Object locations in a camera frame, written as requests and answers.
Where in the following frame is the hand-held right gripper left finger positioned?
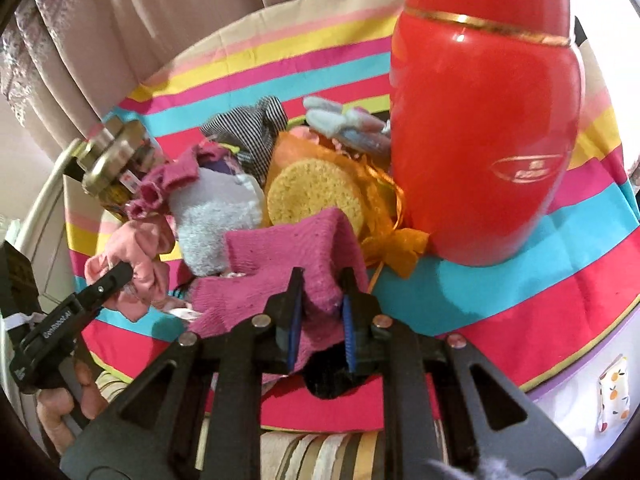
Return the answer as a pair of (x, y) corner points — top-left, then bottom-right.
(60, 267), (306, 480)

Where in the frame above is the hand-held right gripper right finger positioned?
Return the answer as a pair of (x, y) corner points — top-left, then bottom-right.
(340, 267), (586, 480)

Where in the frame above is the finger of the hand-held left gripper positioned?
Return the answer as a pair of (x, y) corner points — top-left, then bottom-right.
(75, 262), (135, 322)

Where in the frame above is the pink scrunchie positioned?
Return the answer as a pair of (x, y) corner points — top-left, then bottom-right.
(84, 215), (176, 323)

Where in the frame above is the magenta knitted cloth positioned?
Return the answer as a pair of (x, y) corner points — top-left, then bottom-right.
(187, 207), (371, 386)

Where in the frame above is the purple and white box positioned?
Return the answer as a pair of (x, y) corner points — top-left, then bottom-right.
(525, 305), (640, 443)

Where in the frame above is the person's left hand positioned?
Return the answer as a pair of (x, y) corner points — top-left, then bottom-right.
(35, 357), (110, 443)

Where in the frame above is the white cabinet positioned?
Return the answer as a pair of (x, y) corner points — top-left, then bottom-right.
(0, 140), (101, 311)

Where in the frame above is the orange mesh bag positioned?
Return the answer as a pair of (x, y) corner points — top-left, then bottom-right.
(262, 130), (431, 281)

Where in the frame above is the striped cushion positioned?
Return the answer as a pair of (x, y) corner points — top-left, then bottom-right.
(95, 370), (451, 480)

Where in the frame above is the white fluffy sock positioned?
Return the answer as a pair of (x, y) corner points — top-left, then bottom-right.
(167, 167), (266, 278)

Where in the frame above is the glass jar with metal lid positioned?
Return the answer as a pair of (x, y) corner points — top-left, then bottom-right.
(75, 115), (168, 221)

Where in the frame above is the magenta ruffled cloth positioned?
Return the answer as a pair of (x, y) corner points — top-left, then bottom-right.
(125, 142), (231, 221)

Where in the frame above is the yellow round sponge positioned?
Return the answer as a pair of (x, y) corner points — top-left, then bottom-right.
(266, 161), (366, 236)

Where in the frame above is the striped colourful tablecloth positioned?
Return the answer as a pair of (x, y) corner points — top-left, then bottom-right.
(65, 0), (640, 433)

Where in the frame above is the grey checked cloth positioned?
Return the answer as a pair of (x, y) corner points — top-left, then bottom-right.
(200, 96), (290, 188)

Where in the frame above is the red thermos flask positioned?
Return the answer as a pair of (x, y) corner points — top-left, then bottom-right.
(389, 0), (586, 267)

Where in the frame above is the fruit print cloth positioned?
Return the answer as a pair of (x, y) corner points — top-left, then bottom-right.
(596, 356), (632, 433)

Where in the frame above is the plain beige curtain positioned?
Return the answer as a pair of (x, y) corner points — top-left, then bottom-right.
(0, 0), (401, 161)

